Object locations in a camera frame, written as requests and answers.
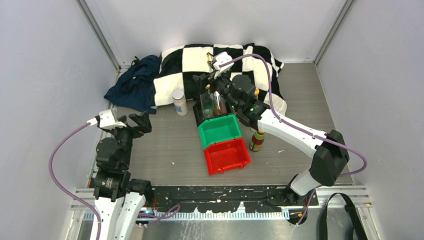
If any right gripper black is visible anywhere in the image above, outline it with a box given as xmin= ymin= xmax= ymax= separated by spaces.
xmin=192 ymin=68 xmax=240 ymax=112

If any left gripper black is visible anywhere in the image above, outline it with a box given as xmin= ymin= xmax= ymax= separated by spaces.
xmin=106 ymin=109 xmax=151 ymax=167

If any gold-top clear glass bottle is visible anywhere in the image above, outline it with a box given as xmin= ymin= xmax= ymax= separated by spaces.
xmin=200 ymin=52 xmax=216 ymax=120

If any gold-top oil bottle brown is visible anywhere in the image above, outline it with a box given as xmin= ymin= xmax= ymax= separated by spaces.
xmin=212 ymin=91 xmax=228 ymax=116

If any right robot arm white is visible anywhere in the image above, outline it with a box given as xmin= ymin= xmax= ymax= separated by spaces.
xmin=205 ymin=74 xmax=350 ymax=205

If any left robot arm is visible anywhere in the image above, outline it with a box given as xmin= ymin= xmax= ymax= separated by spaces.
xmin=90 ymin=109 xmax=192 ymax=240

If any black plastic bin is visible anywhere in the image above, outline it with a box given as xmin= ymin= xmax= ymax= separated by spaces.
xmin=192 ymin=101 xmax=233 ymax=127

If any dark blue cloth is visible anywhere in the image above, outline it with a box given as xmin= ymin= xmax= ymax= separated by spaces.
xmin=103 ymin=55 xmax=161 ymax=114

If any black white checkered blanket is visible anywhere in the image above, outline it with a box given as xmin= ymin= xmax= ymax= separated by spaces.
xmin=150 ymin=43 xmax=287 ymax=115

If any silver-lid spice jar left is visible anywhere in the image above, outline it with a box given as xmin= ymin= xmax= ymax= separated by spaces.
xmin=171 ymin=89 xmax=188 ymax=116

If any green plastic bin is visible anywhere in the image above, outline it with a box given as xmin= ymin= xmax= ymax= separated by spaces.
xmin=197 ymin=114 xmax=242 ymax=150

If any yellow-capped sauce bottle far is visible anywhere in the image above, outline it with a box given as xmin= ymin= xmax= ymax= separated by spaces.
xmin=254 ymin=88 xmax=260 ymax=99

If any yellow-capped sauce bottle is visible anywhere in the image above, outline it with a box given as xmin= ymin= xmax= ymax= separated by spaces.
xmin=249 ymin=130 xmax=265 ymax=152
xmin=254 ymin=88 xmax=260 ymax=99

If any red plastic bin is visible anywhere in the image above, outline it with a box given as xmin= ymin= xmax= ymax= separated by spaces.
xmin=203 ymin=137 xmax=251 ymax=176

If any yellow-capped sauce bottle near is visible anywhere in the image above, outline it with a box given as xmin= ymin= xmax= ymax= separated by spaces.
xmin=249 ymin=130 xmax=265 ymax=152

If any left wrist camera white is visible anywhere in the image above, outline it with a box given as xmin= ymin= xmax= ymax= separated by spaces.
xmin=87 ymin=109 xmax=116 ymax=130

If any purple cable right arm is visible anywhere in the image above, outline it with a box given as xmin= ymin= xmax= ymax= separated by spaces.
xmin=225 ymin=53 xmax=369 ymax=226

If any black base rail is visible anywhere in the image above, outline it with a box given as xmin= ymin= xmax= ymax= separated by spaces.
xmin=145 ymin=185 xmax=310 ymax=214

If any black strap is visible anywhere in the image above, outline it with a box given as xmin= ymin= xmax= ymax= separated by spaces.
xmin=318 ymin=192 xmax=369 ymax=240

